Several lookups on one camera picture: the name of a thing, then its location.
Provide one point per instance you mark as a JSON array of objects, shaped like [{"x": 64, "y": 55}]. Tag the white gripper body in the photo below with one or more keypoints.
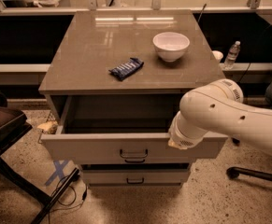
[{"x": 181, "y": 139}]

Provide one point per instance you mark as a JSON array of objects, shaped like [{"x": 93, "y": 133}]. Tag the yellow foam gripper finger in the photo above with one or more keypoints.
[{"x": 171, "y": 143}]

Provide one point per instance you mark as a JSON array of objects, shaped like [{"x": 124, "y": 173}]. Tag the grey top drawer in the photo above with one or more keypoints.
[{"x": 123, "y": 129}]

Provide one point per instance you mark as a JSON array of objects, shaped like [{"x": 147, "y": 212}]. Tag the grey drawer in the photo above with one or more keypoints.
[
  {"x": 135, "y": 174},
  {"x": 123, "y": 129}
]

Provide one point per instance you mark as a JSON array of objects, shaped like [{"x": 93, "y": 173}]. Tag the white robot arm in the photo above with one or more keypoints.
[{"x": 218, "y": 107}]

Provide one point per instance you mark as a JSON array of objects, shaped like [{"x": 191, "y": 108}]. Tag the grey bottom drawer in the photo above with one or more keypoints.
[{"x": 135, "y": 174}]

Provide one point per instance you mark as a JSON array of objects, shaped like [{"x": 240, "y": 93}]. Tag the grey drawer cabinet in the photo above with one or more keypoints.
[{"x": 97, "y": 41}]

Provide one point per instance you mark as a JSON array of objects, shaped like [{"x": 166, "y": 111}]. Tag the black office chair base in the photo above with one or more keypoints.
[{"x": 235, "y": 172}]

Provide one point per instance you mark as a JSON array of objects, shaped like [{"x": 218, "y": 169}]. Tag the white paper cup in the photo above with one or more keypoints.
[{"x": 218, "y": 55}]

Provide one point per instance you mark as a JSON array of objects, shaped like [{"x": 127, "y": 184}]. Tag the blue snack bar wrapper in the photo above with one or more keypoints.
[{"x": 124, "y": 70}]

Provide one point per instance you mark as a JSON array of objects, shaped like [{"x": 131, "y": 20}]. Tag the white bowl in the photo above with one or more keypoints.
[{"x": 170, "y": 46}]

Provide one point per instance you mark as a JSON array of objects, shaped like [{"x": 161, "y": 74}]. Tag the clear water bottle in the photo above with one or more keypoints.
[{"x": 231, "y": 56}]

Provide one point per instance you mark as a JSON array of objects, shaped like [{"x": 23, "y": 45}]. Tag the dark brown chair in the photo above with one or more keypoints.
[{"x": 13, "y": 127}]

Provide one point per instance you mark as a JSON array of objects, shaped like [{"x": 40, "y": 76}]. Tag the wire basket with items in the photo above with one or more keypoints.
[{"x": 49, "y": 126}]

